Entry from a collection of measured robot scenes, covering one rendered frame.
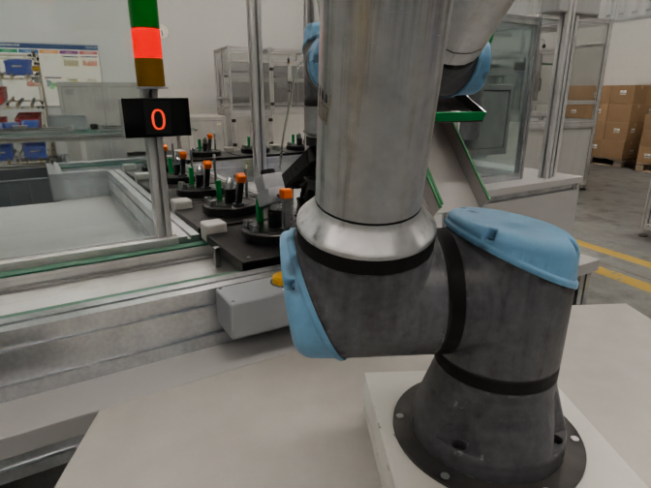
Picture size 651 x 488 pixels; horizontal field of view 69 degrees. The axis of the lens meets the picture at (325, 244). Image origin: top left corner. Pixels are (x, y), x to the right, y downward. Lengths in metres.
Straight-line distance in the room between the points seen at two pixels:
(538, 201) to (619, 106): 7.41
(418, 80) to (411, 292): 0.16
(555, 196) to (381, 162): 2.19
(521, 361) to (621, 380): 0.39
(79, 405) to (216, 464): 0.23
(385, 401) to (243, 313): 0.26
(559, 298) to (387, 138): 0.21
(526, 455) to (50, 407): 0.57
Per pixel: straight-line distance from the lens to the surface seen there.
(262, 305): 0.73
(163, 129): 0.98
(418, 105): 0.33
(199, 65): 11.62
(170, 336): 0.78
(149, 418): 0.68
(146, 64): 0.97
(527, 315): 0.43
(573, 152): 6.98
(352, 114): 0.32
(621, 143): 9.69
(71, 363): 0.77
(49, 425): 0.72
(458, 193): 1.17
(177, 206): 1.25
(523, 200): 2.31
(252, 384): 0.71
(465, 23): 0.55
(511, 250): 0.41
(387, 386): 0.60
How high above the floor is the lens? 1.25
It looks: 18 degrees down
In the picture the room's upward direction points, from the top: straight up
